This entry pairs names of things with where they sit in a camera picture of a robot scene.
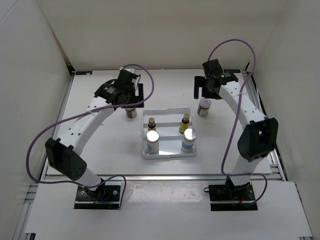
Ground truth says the brown spice jar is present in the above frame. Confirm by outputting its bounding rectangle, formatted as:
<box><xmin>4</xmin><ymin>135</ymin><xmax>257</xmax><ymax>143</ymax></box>
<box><xmin>125</xmin><ymin>107</ymin><xmax>138</xmax><ymax>119</ymax></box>
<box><xmin>197</xmin><ymin>97</ymin><xmax>212</xmax><ymax>117</ymax></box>

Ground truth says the yellow small bottle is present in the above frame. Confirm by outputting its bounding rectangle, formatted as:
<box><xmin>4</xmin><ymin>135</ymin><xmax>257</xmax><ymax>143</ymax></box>
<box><xmin>147</xmin><ymin>117</ymin><xmax>156</xmax><ymax>131</ymax></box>
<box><xmin>179</xmin><ymin>113</ymin><xmax>190</xmax><ymax>134</ymax></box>

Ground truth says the white silver-cap bottle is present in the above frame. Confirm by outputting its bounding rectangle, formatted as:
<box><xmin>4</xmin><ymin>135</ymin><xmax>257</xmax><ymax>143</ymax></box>
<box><xmin>181</xmin><ymin>128</ymin><xmax>197</xmax><ymax>153</ymax></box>
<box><xmin>146</xmin><ymin>130</ymin><xmax>160</xmax><ymax>154</ymax></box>

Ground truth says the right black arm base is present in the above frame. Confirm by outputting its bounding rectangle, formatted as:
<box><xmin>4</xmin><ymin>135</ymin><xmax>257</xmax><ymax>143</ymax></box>
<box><xmin>203</xmin><ymin>177</ymin><xmax>258</xmax><ymax>212</ymax></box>

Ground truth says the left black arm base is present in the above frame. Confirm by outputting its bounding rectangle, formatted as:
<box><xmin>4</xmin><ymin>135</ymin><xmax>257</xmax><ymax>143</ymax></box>
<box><xmin>73</xmin><ymin>181</ymin><xmax>123</xmax><ymax>210</ymax></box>

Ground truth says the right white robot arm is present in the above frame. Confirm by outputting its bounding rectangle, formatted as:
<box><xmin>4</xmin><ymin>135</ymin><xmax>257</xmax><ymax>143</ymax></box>
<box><xmin>194</xmin><ymin>59</ymin><xmax>279</xmax><ymax>201</ymax></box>

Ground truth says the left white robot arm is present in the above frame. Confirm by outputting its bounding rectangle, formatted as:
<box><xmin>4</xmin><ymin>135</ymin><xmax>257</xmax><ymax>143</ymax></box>
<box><xmin>45</xmin><ymin>68</ymin><xmax>144</xmax><ymax>200</ymax></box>

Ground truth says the right blue corner label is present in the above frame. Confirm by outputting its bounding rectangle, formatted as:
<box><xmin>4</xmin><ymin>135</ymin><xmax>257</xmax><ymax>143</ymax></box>
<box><xmin>223</xmin><ymin>69</ymin><xmax>241</xmax><ymax>74</ymax></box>

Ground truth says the white divided tray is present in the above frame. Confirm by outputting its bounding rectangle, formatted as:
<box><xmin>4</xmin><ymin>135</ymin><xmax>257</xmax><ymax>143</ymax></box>
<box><xmin>141</xmin><ymin>108</ymin><xmax>197</xmax><ymax>159</ymax></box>

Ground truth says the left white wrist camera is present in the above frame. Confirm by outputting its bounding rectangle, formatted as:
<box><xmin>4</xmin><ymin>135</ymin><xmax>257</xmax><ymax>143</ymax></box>
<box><xmin>119</xmin><ymin>66</ymin><xmax>136</xmax><ymax>74</ymax></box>

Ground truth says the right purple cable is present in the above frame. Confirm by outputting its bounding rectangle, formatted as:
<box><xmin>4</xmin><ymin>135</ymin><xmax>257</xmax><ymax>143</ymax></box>
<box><xmin>208</xmin><ymin>38</ymin><xmax>268</xmax><ymax>207</ymax></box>

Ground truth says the aluminium front rail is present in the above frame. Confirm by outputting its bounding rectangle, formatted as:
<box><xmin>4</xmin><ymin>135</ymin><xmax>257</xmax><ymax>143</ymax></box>
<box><xmin>99</xmin><ymin>173</ymin><xmax>233</xmax><ymax>182</ymax></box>

